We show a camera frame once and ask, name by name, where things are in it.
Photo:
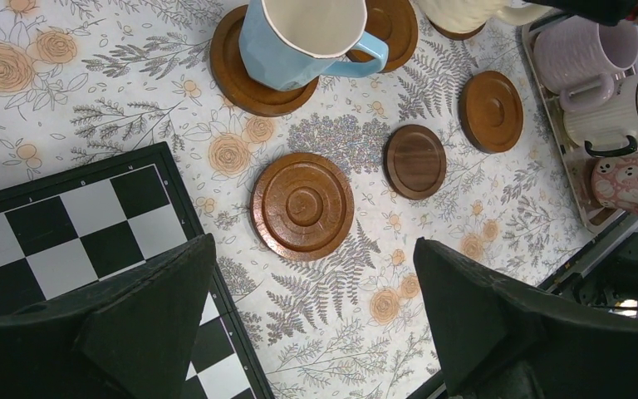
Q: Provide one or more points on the light blue faceted mug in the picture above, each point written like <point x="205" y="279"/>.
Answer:
<point x="285" y="44"/>

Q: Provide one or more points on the black white chessboard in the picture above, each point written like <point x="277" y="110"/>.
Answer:
<point x="84" y="225"/>

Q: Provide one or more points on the cream yellow mug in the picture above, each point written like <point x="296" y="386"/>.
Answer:
<point x="465" y="16"/>

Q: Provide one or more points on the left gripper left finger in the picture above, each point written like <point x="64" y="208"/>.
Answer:
<point x="128" y="336"/>

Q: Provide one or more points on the white mug black rim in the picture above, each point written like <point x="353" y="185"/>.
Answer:
<point x="610" y="129"/>

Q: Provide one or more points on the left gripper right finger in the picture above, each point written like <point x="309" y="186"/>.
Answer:
<point x="497" y="337"/>

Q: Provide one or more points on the metal tray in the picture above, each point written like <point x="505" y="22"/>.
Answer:
<point x="577" y="163"/>

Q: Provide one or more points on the dark walnut coaster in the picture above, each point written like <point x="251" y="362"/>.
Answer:
<point x="415" y="162"/>

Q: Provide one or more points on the pink patterned mug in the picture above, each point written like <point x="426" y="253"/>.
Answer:
<point x="614" y="182"/>

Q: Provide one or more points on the floral tablecloth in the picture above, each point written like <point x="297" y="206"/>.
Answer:
<point x="82" y="81"/>

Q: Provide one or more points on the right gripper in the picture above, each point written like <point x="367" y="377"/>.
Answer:
<point x="604" y="12"/>

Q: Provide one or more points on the lilac mug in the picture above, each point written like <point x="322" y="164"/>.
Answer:
<point x="577" y="60"/>

